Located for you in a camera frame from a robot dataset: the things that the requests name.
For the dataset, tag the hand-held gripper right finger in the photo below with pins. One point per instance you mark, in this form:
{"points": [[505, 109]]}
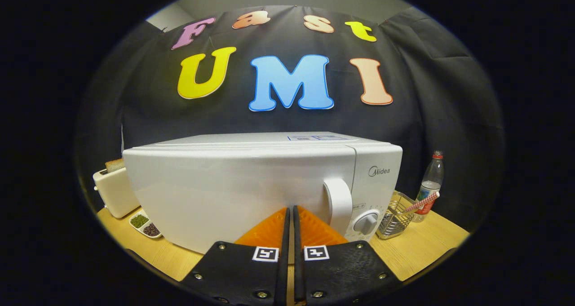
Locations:
{"points": [[298, 261]]}

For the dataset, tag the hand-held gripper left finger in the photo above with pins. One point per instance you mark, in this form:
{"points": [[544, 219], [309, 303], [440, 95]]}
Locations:
{"points": [[283, 261]]}

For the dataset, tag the white toaster oven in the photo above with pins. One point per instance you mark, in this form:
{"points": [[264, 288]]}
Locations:
{"points": [[224, 184]]}

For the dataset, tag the cream bread toaster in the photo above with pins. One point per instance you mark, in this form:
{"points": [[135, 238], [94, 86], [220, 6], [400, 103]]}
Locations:
{"points": [[114, 193]]}

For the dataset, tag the red white striped straw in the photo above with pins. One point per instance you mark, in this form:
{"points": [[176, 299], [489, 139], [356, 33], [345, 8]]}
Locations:
{"points": [[422, 201]]}

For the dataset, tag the white divided dish with beans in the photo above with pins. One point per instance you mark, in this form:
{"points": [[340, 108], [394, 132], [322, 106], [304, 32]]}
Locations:
{"points": [[146, 225]]}

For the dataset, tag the clear plastic bottle red label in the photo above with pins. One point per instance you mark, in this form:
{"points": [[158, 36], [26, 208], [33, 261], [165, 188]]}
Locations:
{"points": [[429, 184]]}

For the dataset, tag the toast slice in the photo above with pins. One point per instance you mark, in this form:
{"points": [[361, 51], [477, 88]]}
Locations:
{"points": [[114, 165]]}

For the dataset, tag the black backdrop cloth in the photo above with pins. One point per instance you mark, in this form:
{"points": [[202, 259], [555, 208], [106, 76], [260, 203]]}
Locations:
{"points": [[426, 95]]}

